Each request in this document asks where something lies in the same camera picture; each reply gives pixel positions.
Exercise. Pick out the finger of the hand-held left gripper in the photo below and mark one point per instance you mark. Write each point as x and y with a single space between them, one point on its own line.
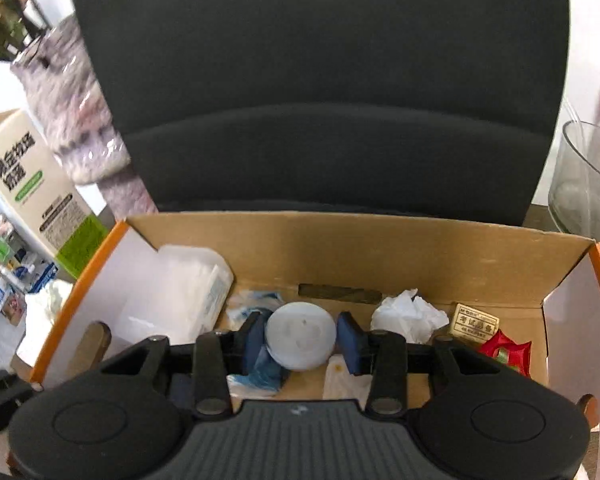
2 392

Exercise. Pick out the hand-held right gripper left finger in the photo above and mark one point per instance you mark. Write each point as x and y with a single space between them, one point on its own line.
254 345

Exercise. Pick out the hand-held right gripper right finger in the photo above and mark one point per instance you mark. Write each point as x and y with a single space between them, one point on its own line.
350 345

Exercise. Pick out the blue white plastic bag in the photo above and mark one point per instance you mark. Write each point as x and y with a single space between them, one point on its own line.
270 379

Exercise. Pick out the white round speaker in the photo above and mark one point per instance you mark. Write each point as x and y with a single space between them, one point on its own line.
300 335

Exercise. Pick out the translucent cotton swab box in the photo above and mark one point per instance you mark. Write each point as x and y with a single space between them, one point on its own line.
190 285

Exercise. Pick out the red cardboard box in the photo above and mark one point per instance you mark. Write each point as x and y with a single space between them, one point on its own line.
380 260

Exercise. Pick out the yellow label eraser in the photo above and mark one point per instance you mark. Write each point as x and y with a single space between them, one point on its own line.
472 322

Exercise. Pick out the red and green wrapper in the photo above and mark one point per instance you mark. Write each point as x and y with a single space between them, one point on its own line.
510 350

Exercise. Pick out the stained white paper napkin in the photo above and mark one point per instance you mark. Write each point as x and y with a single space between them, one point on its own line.
347 380

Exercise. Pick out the small crumpled white tissue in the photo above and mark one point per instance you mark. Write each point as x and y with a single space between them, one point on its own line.
47 300

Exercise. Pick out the white green milk carton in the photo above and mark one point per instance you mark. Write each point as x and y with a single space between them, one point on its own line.
30 185

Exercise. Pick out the purple mottled vase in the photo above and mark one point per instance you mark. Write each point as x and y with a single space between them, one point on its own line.
80 125

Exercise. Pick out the clear glass bowl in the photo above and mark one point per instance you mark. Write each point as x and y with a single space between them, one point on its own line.
590 200

